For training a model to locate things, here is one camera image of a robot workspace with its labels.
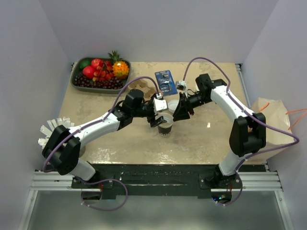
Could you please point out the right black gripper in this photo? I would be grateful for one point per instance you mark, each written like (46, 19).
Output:
(183, 107)

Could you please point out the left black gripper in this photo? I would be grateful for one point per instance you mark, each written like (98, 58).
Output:
(158, 121)

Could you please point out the black paper coffee cup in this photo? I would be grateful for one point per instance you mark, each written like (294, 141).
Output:
(164, 129)

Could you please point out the pulp cup carrier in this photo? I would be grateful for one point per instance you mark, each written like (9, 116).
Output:
(148, 91)

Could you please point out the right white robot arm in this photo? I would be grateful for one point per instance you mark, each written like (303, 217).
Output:
(248, 133)

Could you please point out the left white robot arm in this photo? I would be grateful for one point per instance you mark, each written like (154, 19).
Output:
(63, 148)

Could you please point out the blue blister pack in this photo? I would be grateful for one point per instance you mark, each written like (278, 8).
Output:
(166, 83)

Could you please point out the orange pineapple toy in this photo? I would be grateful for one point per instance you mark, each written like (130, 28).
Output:
(120, 67)

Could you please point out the red cherries bunch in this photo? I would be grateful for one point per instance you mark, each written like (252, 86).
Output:
(105, 73)

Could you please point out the grey straw holder cup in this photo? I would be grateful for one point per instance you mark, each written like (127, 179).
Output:
(82, 151)

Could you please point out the red apple back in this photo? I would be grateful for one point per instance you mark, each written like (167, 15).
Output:
(97, 63)

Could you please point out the red apple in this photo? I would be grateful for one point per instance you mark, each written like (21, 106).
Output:
(97, 63)
(89, 72)

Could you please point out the red apple front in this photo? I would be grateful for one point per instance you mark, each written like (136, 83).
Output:
(89, 72)

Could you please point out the dark red grape bunch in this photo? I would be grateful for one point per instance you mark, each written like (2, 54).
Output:
(99, 83)

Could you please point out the green apple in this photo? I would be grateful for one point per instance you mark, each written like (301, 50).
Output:
(84, 63)

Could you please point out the grey fruit tray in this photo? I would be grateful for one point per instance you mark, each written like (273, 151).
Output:
(76, 71)

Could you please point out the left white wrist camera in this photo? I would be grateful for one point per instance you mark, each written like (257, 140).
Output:
(160, 104)

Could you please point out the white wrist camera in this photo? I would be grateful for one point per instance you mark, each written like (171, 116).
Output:
(160, 104)
(181, 85)

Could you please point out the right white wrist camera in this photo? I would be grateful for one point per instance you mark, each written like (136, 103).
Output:
(181, 85)

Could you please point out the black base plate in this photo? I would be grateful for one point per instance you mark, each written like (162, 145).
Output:
(201, 181)

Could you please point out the aluminium frame rail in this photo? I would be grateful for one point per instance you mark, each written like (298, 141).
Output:
(252, 181)

